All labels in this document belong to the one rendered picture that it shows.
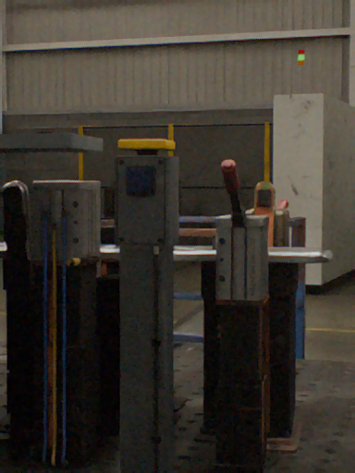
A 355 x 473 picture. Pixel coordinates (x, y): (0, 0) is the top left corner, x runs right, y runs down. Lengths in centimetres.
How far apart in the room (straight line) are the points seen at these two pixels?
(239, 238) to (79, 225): 23
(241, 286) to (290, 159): 804
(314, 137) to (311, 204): 67
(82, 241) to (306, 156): 800
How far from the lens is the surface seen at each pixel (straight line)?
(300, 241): 434
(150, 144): 112
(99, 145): 122
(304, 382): 193
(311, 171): 924
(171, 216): 113
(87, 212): 133
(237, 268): 127
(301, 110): 929
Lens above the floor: 111
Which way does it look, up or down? 3 degrees down
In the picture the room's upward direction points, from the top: straight up
